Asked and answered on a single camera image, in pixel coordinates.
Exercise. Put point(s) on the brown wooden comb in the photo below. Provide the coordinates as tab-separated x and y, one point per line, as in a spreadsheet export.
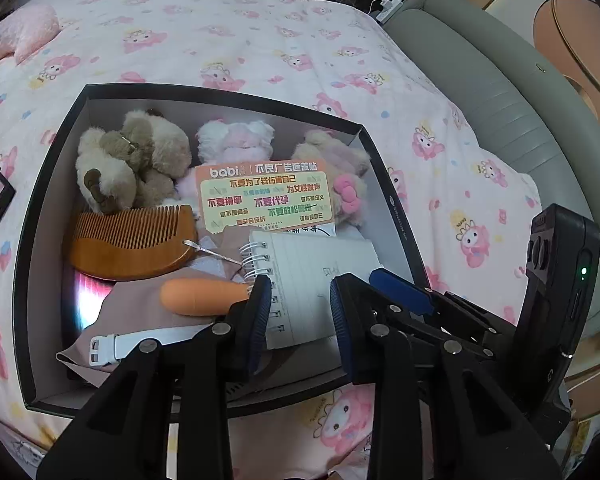
133	244

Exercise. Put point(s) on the pink cartoon print blanket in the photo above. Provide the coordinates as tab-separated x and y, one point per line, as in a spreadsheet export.
470	212

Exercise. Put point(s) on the grey padded bed headboard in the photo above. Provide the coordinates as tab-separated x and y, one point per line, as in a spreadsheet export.
519	106

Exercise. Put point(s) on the iridescent disc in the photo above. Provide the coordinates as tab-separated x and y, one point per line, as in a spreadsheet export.
81	300

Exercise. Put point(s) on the pink fluffy pillow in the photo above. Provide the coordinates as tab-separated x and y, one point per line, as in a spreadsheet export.
28	29

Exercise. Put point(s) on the white pink plush toy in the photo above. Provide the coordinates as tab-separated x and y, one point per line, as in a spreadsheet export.
220	143

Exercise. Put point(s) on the white charger plug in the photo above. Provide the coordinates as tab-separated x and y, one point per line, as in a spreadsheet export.
386	11

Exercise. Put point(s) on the white spiral notepad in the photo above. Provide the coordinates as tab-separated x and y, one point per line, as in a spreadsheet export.
301	268

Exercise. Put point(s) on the orange babi sticker card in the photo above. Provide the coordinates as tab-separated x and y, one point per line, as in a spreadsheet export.
274	195

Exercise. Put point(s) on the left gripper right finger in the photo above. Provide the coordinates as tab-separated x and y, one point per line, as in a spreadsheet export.
354	313

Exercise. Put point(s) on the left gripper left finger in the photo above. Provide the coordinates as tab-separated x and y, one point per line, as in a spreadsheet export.
248	322

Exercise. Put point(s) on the black storage box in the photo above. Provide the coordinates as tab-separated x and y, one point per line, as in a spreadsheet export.
42	283

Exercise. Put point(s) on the mauve cloth in box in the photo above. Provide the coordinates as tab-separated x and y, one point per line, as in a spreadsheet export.
133	308

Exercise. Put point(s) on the beige brown plush dog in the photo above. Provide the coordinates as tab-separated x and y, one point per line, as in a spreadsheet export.
136	166

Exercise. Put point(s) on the beige plush with pink bow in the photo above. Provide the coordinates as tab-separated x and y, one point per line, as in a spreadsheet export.
344	167

